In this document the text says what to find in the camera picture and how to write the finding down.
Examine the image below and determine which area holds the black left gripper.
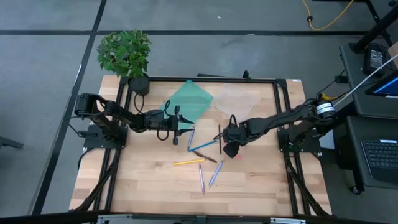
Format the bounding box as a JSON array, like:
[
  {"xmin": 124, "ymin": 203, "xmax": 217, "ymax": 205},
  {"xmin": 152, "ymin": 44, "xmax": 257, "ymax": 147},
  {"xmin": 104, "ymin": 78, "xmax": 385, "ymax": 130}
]
[{"xmin": 144, "ymin": 105, "xmax": 196, "ymax": 146}]

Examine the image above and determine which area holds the dark screen with blue stripe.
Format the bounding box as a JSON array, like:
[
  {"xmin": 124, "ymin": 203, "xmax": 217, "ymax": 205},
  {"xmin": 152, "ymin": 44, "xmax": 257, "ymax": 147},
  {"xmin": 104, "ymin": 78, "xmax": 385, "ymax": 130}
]
[{"xmin": 365, "ymin": 70, "xmax": 398, "ymax": 100}]

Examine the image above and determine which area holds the green leafy artificial plant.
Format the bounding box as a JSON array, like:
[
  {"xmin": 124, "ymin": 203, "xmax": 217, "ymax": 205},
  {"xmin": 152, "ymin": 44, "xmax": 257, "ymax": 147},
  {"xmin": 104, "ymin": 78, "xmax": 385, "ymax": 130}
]
[{"xmin": 96, "ymin": 29, "xmax": 152, "ymax": 78}]

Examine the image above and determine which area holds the blue pencil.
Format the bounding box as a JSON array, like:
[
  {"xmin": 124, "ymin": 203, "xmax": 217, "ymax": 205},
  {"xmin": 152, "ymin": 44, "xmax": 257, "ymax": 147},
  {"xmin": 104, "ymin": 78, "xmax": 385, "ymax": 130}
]
[{"xmin": 188, "ymin": 139, "xmax": 218, "ymax": 152}]

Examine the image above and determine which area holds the purple translucent pen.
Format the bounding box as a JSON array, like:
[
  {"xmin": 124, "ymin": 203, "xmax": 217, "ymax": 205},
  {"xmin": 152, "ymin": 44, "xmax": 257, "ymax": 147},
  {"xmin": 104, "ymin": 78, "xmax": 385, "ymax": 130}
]
[{"xmin": 198, "ymin": 163, "xmax": 206, "ymax": 195}]

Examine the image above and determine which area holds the black plant pot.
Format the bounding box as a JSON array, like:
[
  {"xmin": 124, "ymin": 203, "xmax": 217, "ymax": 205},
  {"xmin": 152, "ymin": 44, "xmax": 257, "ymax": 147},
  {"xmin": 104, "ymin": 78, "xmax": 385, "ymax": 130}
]
[{"xmin": 127, "ymin": 73, "xmax": 151, "ymax": 96}]

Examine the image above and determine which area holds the black laptop keyboard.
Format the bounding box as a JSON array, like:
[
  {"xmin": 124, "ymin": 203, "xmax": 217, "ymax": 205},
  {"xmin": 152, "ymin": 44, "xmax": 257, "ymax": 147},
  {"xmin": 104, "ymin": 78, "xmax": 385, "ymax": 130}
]
[{"xmin": 360, "ymin": 139, "xmax": 398, "ymax": 184}]

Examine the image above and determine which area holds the black desk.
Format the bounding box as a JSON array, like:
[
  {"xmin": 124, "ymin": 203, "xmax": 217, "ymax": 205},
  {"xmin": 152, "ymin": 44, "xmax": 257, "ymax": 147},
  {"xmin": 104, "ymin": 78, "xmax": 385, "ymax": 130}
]
[{"xmin": 334, "ymin": 42, "xmax": 398, "ymax": 195}]

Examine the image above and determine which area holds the clear plastic bin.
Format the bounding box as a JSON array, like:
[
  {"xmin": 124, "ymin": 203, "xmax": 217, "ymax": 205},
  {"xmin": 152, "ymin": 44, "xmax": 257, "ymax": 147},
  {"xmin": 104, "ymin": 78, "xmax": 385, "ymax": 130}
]
[{"xmin": 213, "ymin": 82, "xmax": 262, "ymax": 118}]

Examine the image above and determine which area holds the grey chair leg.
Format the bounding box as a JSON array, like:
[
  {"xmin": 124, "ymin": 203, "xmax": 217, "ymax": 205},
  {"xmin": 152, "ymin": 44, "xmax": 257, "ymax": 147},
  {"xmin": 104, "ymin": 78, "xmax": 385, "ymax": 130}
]
[{"xmin": 0, "ymin": 136, "xmax": 25, "ymax": 150}]

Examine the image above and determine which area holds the yellow cable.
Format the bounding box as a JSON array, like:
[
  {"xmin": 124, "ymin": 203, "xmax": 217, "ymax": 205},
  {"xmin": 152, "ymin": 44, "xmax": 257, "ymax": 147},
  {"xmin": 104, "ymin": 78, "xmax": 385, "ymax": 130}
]
[{"xmin": 301, "ymin": 0, "xmax": 355, "ymax": 31}]

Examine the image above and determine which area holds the black stand leg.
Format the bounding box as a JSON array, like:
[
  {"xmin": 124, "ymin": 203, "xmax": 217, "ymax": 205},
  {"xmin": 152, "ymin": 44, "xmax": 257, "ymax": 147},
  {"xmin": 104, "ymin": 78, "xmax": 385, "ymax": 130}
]
[{"xmin": 349, "ymin": 0, "xmax": 398, "ymax": 54}]

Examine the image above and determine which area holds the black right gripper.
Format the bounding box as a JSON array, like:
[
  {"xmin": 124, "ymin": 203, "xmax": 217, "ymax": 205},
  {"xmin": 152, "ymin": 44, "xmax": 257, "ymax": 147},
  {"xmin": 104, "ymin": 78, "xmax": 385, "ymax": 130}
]
[{"xmin": 213, "ymin": 121, "xmax": 249, "ymax": 159}]

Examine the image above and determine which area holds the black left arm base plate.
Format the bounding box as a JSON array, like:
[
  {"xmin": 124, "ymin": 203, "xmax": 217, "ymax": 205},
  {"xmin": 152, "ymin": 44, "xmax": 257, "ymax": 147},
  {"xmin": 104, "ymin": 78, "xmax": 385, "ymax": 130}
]
[{"xmin": 83, "ymin": 124, "xmax": 129, "ymax": 149}]

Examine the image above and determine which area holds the pale lavender translucent pen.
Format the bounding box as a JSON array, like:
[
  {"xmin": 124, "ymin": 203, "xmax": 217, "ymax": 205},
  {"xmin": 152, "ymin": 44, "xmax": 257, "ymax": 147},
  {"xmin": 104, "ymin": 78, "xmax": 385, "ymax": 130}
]
[{"xmin": 208, "ymin": 159, "xmax": 225, "ymax": 187}]

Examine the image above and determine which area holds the black and silver rig bar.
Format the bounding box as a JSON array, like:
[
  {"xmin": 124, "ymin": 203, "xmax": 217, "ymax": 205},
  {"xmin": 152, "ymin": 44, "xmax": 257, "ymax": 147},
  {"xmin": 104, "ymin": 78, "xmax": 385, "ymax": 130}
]
[{"xmin": 0, "ymin": 210, "xmax": 398, "ymax": 224}]

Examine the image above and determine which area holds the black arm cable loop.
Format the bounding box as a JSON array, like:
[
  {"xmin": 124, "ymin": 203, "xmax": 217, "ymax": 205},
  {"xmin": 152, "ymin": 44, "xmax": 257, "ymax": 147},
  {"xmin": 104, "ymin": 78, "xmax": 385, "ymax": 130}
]
[{"xmin": 133, "ymin": 93, "xmax": 146, "ymax": 114}]

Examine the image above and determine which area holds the yellow pencil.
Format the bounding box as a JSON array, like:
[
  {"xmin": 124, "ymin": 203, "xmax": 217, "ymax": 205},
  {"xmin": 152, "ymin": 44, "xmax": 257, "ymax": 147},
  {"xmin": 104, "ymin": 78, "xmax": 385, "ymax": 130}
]
[{"xmin": 172, "ymin": 159, "xmax": 206, "ymax": 166}]

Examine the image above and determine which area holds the white cable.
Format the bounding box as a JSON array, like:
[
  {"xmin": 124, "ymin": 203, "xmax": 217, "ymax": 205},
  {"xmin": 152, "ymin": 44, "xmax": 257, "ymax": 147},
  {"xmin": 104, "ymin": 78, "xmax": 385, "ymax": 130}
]
[{"xmin": 332, "ymin": 53, "xmax": 398, "ymax": 108}]

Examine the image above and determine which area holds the green translucent plastic bin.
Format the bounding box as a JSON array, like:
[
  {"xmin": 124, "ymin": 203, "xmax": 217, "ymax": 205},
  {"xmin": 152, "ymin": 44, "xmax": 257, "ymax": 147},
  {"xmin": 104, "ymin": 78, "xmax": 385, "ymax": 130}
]
[{"xmin": 159, "ymin": 79, "xmax": 214, "ymax": 124}]

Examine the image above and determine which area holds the dark brown pen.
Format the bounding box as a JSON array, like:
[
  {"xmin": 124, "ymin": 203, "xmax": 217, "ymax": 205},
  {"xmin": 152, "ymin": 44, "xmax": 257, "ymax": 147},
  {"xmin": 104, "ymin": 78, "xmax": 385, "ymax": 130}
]
[{"xmin": 192, "ymin": 151, "xmax": 218, "ymax": 164}]

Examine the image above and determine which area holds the grey-blue pen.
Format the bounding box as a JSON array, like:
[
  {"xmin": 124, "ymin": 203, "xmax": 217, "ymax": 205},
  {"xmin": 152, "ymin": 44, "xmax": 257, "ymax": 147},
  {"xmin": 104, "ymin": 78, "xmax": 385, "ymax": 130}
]
[{"xmin": 187, "ymin": 129, "xmax": 196, "ymax": 152}]

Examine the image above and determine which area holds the black power adapter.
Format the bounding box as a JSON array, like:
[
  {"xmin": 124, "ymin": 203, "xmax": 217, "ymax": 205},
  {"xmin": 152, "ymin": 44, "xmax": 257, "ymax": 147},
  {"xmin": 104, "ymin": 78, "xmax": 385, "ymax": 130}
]
[{"xmin": 363, "ymin": 43, "xmax": 389, "ymax": 78}]

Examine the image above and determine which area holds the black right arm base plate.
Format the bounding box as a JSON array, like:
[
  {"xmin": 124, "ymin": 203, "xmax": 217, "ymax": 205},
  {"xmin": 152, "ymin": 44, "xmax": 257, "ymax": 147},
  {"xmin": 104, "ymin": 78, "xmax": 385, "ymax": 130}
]
[{"xmin": 277, "ymin": 127, "xmax": 322, "ymax": 153}]

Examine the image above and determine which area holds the black aluminium table frame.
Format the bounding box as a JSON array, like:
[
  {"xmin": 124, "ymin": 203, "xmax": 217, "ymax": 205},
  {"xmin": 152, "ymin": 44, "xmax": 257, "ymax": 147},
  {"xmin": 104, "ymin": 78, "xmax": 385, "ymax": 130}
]
[{"xmin": 73, "ymin": 76, "xmax": 332, "ymax": 217}]

